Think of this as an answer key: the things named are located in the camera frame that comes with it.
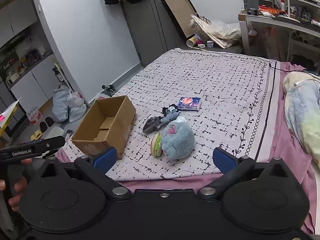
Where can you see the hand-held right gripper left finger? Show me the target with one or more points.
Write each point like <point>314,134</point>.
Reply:
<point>105,159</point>

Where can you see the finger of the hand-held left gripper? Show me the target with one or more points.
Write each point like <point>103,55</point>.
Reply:
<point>51,143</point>

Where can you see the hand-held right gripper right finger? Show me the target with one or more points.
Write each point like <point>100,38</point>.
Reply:
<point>224,159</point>

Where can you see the brown cardboard box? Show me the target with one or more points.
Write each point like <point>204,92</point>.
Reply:
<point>87,127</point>

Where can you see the blue tissue packet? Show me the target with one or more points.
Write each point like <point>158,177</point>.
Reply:
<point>189,103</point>

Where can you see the person's left hand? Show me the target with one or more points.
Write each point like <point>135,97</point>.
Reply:
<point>18,188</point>

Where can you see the yellow slippers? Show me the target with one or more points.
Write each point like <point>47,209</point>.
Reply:
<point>37,135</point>

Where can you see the black slippers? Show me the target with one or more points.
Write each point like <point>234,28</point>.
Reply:
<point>46,124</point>

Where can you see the pack of water bottles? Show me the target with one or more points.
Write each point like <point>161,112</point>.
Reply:
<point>33,116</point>

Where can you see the yellow white paper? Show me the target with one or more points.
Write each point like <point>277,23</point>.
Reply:
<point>8,115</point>

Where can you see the pile of grey plastic bags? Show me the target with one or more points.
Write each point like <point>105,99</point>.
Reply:
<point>67,105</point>

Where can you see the blue fluffy plush toy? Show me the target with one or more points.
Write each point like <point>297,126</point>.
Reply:
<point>177,140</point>

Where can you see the burger plush toy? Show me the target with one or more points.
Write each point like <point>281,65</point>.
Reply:
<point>156,145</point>

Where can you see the dark grey cloth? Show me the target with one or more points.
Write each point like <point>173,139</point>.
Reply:
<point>151,125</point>

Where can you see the blue grey cloth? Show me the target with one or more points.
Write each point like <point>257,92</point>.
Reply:
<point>170,115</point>

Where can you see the black gadget on floor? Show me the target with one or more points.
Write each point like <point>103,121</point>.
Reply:
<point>109,88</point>

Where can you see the white black patterned bedspread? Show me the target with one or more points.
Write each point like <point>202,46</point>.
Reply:
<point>212,85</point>

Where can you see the pastel printed duvet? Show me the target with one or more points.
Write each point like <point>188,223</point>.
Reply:
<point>303,110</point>

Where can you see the small lilac box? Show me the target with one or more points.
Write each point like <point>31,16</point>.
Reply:
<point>210,44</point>

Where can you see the yellow paper cup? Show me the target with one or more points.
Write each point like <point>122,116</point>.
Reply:
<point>193,41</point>

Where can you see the white bags pile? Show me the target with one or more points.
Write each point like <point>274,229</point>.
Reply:
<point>220,31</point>

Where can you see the dark grey door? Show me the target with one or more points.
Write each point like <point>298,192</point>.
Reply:
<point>147,25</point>

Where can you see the white desk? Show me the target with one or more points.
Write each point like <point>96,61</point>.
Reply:
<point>265,20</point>

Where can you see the red flat box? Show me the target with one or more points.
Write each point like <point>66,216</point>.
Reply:
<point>269,9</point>

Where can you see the white desk riser shelf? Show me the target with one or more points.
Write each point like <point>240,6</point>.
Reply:
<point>290,2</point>

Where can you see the white grey wall cabinet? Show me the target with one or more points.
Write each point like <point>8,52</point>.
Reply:
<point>27,80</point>

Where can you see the black picture frame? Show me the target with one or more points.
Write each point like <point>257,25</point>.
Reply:
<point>178,11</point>

